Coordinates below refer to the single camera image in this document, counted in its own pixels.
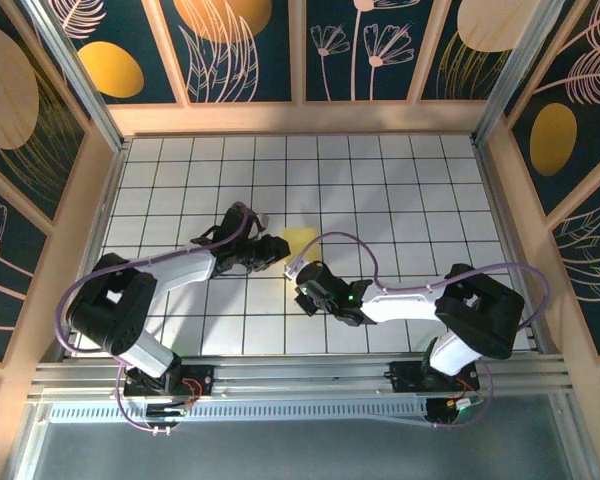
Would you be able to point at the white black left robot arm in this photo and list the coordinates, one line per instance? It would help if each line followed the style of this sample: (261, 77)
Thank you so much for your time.
(185, 270)

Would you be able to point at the grey metal sheet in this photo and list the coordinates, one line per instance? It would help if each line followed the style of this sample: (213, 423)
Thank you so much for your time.
(300, 455)

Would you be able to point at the aluminium side rail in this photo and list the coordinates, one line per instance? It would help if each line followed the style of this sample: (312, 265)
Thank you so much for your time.
(497, 200)
(111, 190)

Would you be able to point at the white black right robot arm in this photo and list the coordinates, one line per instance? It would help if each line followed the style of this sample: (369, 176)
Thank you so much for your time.
(400, 306)

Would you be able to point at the small circuit board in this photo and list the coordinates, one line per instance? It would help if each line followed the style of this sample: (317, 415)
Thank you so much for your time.
(462, 404)

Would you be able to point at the aluminium corner post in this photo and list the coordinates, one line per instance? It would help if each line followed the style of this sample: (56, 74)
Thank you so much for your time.
(517, 75)
(82, 85)

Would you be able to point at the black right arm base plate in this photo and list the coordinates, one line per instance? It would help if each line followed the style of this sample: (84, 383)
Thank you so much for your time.
(405, 377)

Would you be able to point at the yellow paper sheet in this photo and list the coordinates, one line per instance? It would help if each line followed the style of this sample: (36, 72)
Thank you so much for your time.
(300, 237)

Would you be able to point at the aluminium rail beam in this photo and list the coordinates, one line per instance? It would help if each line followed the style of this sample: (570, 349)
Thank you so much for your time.
(305, 372)

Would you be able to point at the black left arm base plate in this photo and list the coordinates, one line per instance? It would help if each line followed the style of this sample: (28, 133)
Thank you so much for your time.
(200, 377)

